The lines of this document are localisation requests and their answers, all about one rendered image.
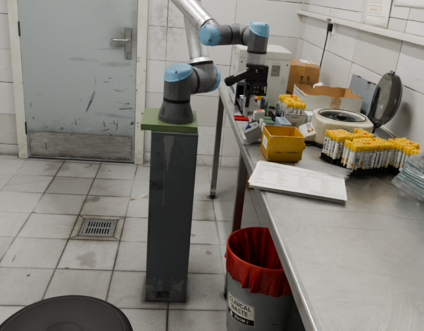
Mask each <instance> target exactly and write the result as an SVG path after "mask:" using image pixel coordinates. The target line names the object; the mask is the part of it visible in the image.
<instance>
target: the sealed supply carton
mask: <svg viewBox="0 0 424 331"><path fill-rule="evenodd" d="M319 71H320V67H319V66H318V65H317V64H316V63H315V62H314V61H313V60H304V59H299V58H291V65H290V70H289V79H288V84H287V91H289V92H290V93H291V94H292V95H293V91H294V84H299V85H310V86H311V88H313V86H314V84H317V83H318V81H319Z"/></svg>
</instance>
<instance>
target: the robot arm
mask: <svg viewBox="0 0 424 331"><path fill-rule="evenodd" d="M170 1H171V2H172V3H173V4H174V5H175V6H176V7H177V8H178V9H179V10H180V11H181V12H182V14H183V19H184V23H185V32H186V37H187V45H188V50H189V58H190V60H189V62H188V63H187V64H172V65H169V66H168V67H166V69H165V71H164V94H163V102H162V106H161V107H160V110H159V113H158V119H159V120H160V121H162V122H164V123H170V124H176V125H181V124H187V123H191V122H192V121H193V113H192V109H191V105H190V98H191V95H193V94H199V93H208V92H211V91H214V90H216V89H217V88H218V85H219V84H220V80H221V73H220V70H219V69H218V67H217V66H215V65H214V63H213V60H212V59H211V58H210V57H209V54H208V46H212V47H213V46H216V45H244V46H247V58H246V67H247V69H246V70H243V71H241V72H239V73H236V74H234V75H232V76H228V77H226V78H225V79H224V81H225V84H226V85H227V86H232V85H234V84H235V83H237V82H239V81H241V80H244V79H245V82H244V94H243V114H244V117H245V118H246V117H247V113H248V112H251V111H255V110H258V109H259V105H258V103H257V102H255V101H254V97H253V95H256V96H266V93H264V91H265V90H264V87H266V91H267V86H268V83H267V79H268V70H269V66H268V65H264V64H265V63H266V53H267V48H268V38H269V36H270V35H269V31H270V25H269V24H268V23H265V22H251V23H250V26H245V25H240V24H229V25H220V24H218V22H217V21H216V20H215V19H214V18H213V17H212V16H211V15H210V14H209V13H208V11H207V10H206V9H205V8H204V7H203V6H202V4H201V0H170ZM256 70H257V71H256Z"/></svg>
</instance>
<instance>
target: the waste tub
mask: <svg viewBox="0 0 424 331"><path fill-rule="evenodd" d="M305 138H306V137H305V136H304V135H303V134H302V133H301V132H300V131H299V130H298V129H297V128H296V127H286V126H273V125H263V130H262V140H261V145H260V150H261V152H262V154H263V155H264V157H265V159H266V161H267V162H294V163H298V161H299V160H301V159H302V152H303V148H304V140H305Z"/></svg>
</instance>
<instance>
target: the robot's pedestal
mask: <svg viewBox="0 0 424 331"><path fill-rule="evenodd" d="M198 138H199V132H198V130H197V133H182V132H171V131H151V157H150V175H149V210H148V228H147V263H146V281H145V301H153V302H179V303H185V301H186V291H187V274H188V265H189V249H190V240H191V223H192V214H193V198H194V189H195V173H196V164H197V147H198Z"/></svg>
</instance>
